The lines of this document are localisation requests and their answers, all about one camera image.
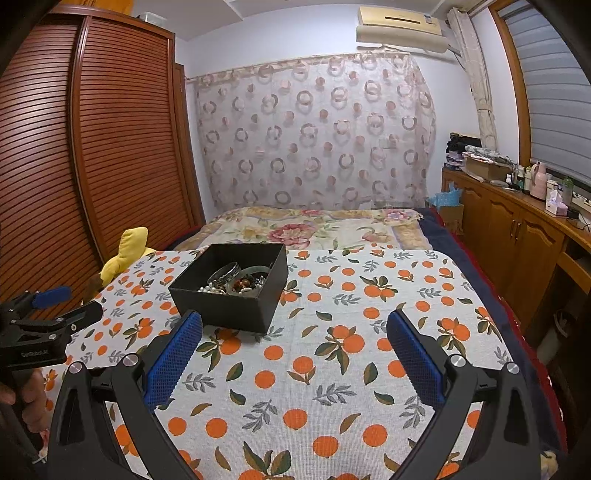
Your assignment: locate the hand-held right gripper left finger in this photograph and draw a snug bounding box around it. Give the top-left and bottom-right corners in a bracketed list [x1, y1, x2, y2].
[44, 309, 204, 480]

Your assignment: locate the dark blue blanket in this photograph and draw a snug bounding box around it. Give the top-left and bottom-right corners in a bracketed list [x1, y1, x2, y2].
[417, 208, 570, 455]

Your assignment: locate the grey window blind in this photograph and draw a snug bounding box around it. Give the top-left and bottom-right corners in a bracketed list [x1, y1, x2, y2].
[500, 0, 591, 184]

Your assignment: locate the yellow plush toy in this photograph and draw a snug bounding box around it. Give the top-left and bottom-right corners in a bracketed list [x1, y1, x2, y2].
[99, 226, 158, 285]

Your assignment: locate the circle print sheer curtain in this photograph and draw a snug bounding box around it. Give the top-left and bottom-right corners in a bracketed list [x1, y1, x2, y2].
[186, 52, 439, 214]

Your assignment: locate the cardboard box with patterned cloth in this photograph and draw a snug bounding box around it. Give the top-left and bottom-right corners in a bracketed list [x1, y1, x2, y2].
[461, 144, 516, 182]

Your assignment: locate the beige wall air conditioner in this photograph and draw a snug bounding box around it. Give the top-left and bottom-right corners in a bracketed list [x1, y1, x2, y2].
[355, 6, 456, 59]

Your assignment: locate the person's left hand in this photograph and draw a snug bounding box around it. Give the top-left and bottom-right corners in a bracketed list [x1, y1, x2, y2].
[0, 369, 50, 433]

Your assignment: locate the small brown cardboard box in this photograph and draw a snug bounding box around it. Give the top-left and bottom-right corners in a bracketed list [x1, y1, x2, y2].
[436, 203, 465, 232]

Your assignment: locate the black jewelry box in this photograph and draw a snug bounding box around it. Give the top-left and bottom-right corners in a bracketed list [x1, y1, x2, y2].
[168, 243, 290, 334]

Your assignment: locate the beige tied window curtain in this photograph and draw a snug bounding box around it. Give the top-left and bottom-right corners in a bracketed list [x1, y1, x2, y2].
[447, 8, 498, 152]

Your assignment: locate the floral bedsheet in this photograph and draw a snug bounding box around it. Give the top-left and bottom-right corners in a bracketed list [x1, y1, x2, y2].
[174, 206, 433, 253]

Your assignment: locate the pale green jade bangle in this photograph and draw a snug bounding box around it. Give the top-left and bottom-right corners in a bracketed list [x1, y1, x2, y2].
[238, 264, 274, 283]

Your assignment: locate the blue tissue paper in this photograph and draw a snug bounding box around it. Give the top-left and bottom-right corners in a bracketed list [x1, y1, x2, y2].
[426, 181, 465, 209]

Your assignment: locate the pink thermos jug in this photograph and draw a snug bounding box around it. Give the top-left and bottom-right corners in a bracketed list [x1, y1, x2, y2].
[529, 161, 549, 200]

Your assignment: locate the wooden sideboard cabinet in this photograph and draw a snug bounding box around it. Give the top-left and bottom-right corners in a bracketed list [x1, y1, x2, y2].
[441, 166, 591, 335]

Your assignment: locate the carved silver bangle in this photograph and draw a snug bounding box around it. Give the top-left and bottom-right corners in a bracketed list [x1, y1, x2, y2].
[208, 261, 242, 288]

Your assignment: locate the pink tissue box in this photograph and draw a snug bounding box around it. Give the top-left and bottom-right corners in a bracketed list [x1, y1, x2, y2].
[545, 189, 570, 217]

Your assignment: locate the stack of folded clothes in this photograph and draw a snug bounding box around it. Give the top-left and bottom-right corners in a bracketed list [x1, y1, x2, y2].
[444, 132, 482, 172]

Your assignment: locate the person's left forearm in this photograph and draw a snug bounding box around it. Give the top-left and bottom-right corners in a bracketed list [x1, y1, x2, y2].
[0, 404, 44, 480]

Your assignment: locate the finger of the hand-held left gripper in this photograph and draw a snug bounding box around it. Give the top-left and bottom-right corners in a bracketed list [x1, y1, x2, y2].
[11, 302, 103, 337]
[0, 286, 73, 320]

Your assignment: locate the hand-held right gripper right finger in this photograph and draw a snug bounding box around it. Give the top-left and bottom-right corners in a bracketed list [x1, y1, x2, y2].
[387, 308, 543, 480]

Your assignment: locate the orange fruit print tablecloth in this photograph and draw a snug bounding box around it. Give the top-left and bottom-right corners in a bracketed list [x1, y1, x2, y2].
[41, 248, 514, 480]

